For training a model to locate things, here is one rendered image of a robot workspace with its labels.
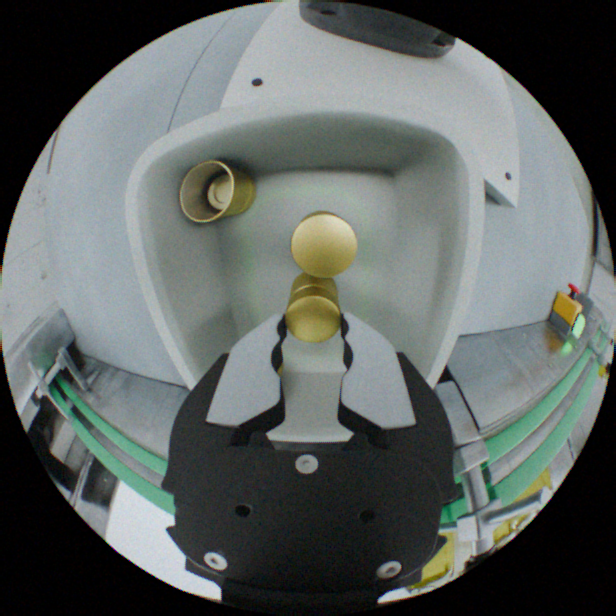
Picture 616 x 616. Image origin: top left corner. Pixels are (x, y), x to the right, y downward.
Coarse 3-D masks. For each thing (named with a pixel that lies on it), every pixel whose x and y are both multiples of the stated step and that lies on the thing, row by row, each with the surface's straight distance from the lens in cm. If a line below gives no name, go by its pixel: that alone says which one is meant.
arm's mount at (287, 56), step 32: (288, 32) 24; (320, 32) 23; (256, 64) 20; (288, 64) 19; (320, 64) 19; (352, 64) 19; (384, 64) 20; (416, 64) 23; (448, 64) 27; (480, 64) 34; (224, 96) 18; (256, 96) 17; (384, 96) 17; (416, 96) 19; (448, 96) 22; (480, 96) 26; (480, 128) 23; (512, 128) 29; (480, 160) 21; (512, 160) 26; (512, 192) 24
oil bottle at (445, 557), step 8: (448, 536) 31; (448, 544) 31; (440, 552) 31; (448, 552) 32; (432, 560) 31; (440, 560) 32; (448, 560) 32; (424, 568) 31; (432, 568) 31; (440, 568) 32; (448, 568) 33; (424, 576) 31; (432, 576) 32; (440, 576) 33; (448, 576) 34; (416, 584) 32; (424, 584) 32; (432, 584) 33; (440, 584) 34; (408, 592) 34; (416, 592) 33
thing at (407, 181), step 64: (192, 128) 10; (256, 128) 9; (320, 128) 9; (384, 128) 9; (448, 128) 10; (128, 192) 12; (256, 192) 15; (320, 192) 14; (384, 192) 15; (448, 192) 11; (192, 256) 14; (256, 256) 15; (384, 256) 15; (448, 256) 11; (192, 320) 14; (256, 320) 18; (384, 320) 18; (448, 320) 11; (192, 384) 15; (320, 384) 20
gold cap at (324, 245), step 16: (304, 224) 10; (320, 224) 10; (336, 224) 10; (304, 240) 10; (320, 240) 10; (336, 240) 10; (352, 240) 10; (304, 256) 10; (320, 256) 10; (336, 256) 10; (352, 256) 10; (320, 272) 10; (336, 272) 10
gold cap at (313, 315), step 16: (304, 272) 15; (304, 288) 12; (320, 288) 12; (336, 288) 15; (288, 304) 12; (304, 304) 11; (320, 304) 11; (336, 304) 11; (288, 320) 12; (304, 320) 12; (320, 320) 12; (336, 320) 12; (304, 336) 12; (320, 336) 12
